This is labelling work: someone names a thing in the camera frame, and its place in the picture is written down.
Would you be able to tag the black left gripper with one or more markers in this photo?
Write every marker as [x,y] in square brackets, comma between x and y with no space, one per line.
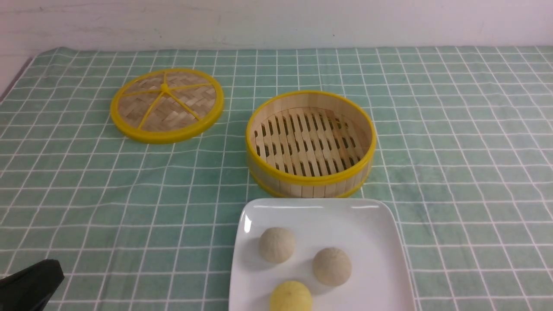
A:
[31,289]

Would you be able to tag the yellow steamed bun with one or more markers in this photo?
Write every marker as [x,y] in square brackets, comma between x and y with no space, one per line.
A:
[291,296]

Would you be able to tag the beige steamed bun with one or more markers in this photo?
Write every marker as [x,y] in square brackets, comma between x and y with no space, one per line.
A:
[332,267]

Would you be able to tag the white steamed bun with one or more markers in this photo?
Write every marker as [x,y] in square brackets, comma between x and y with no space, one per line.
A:
[276,245]

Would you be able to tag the white square plate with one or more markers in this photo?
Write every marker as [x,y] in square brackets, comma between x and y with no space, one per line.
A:
[364,229]

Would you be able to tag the bamboo steamer lid yellow rim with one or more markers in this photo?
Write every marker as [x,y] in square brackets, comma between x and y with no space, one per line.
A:
[167,106]

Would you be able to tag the bamboo steamer basket yellow rim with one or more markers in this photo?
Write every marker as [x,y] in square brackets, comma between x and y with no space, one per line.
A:
[310,144]

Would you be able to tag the green checkered tablecloth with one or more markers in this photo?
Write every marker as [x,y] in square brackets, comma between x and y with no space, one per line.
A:
[464,161]

